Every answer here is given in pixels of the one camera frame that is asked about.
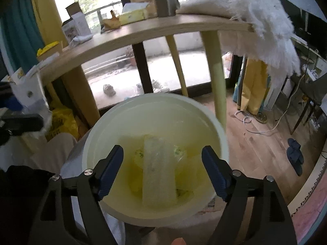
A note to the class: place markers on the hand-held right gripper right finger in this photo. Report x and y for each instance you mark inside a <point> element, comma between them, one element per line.
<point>214,173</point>

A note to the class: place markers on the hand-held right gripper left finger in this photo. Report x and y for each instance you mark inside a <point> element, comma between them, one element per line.
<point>111,171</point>

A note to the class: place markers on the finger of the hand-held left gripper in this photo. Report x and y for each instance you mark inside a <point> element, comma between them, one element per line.
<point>7,103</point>
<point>23,125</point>

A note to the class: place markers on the yellow plastic bag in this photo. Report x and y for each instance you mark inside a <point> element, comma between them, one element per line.
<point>135,183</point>

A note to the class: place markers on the clear green-print plastic package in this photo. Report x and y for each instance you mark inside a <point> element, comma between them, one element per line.
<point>158,171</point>

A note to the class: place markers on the cream plastic bucket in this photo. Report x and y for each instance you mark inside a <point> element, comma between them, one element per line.
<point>153,99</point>

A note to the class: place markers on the clear plastic wrapper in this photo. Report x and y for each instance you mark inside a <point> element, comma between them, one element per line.
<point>80,40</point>

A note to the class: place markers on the brown paper bag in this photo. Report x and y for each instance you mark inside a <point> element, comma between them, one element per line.
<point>111,22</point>

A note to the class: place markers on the person's right hand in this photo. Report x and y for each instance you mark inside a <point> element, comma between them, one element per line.
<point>178,242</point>

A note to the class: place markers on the white cup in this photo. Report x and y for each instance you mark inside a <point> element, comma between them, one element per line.
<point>18,77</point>

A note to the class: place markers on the printed cardboard box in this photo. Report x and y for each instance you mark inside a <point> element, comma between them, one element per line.
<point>212,204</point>

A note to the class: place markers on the large yellow printed bag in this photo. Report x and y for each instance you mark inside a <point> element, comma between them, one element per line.
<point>62,122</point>

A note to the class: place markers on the teal curtain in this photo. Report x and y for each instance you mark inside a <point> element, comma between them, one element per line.
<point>18,43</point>

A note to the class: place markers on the small yellow printed bag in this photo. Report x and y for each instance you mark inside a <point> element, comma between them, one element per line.
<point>47,47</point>

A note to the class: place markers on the person's black top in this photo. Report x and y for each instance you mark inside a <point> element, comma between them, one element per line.
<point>15,196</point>

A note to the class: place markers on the white sneaker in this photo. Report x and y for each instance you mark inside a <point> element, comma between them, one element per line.
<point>159,86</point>
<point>109,89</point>

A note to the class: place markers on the dark blue slipper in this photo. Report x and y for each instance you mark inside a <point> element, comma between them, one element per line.
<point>295,150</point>
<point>297,168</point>

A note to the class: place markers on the yellow curtain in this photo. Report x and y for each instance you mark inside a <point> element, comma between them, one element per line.
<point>43,10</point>
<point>253,86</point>

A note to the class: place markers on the white product box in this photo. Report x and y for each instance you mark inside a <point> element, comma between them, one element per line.
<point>79,25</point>

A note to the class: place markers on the grey chair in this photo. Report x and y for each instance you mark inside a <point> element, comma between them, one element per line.
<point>314,91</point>

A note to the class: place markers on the white power strip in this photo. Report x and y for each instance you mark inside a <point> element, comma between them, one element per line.
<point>313,73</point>

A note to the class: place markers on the yellow tissue box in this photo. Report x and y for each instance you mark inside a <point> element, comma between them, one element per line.
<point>132,16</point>

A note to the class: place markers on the white side desk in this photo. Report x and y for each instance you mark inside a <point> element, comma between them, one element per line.
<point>310,51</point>

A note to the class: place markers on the white fringed blanket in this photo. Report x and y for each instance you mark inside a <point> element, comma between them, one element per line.
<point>255,17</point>

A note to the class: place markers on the black monitor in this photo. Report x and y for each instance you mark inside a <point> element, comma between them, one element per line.
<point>315,24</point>

